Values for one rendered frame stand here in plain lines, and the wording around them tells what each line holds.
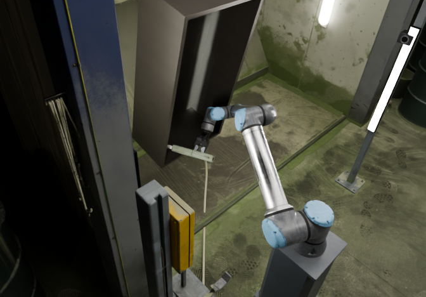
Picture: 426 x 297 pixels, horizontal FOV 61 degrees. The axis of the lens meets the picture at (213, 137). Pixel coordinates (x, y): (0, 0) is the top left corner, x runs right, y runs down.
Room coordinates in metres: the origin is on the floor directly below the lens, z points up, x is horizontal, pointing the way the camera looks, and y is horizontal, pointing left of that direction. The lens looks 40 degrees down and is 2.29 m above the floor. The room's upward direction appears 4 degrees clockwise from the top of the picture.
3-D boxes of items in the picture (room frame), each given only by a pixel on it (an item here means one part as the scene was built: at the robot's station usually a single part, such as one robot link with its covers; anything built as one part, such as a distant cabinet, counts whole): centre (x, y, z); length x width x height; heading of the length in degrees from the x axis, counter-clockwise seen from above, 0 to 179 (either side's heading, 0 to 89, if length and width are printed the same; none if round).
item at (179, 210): (0.60, 0.10, 1.42); 0.12 x 0.06 x 0.26; 46
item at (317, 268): (1.13, -0.55, 0.32); 0.31 x 0.31 x 0.64; 46
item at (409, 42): (2.20, -1.19, 1.35); 0.09 x 0.07 x 0.07; 46
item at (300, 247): (1.13, -0.55, 0.69); 0.19 x 0.19 x 0.10
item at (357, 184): (2.21, -1.23, 0.01); 0.20 x 0.20 x 0.01; 46
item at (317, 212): (1.12, -0.54, 0.83); 0.17 x 0.15 x 0.18; 112
